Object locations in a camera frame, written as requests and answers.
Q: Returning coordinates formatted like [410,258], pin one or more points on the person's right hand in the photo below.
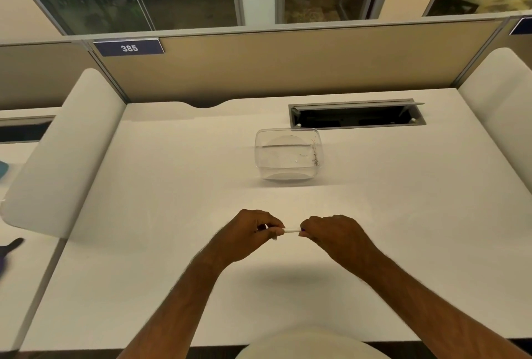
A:
[338,240]

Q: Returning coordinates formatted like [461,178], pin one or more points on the person's left hand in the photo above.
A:
[241,238]

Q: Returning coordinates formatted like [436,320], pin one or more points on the person's left thumb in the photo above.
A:
[272,233]

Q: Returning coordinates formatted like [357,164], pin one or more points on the person's right fingers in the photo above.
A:
[309,227]

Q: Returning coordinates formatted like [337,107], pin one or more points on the thin white stick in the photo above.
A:
[291,230]

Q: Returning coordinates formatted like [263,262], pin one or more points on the person's right forearm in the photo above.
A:
[419,304]

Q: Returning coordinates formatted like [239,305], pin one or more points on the person's left forearm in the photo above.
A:
[178,309]

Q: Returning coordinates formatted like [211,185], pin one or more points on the clear plastic container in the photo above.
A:
[288,155]

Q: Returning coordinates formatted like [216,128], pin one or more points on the person's light-coloured clothing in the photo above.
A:
[311,344]

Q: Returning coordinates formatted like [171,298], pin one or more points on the beige desk partition panel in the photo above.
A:
[45,74]
[291,59]

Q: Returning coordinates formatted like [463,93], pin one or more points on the white rounded side divider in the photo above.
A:
[62,155]
[501,109]

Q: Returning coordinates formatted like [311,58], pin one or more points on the blue desk number plate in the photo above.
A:
[521,26]
[129,47]

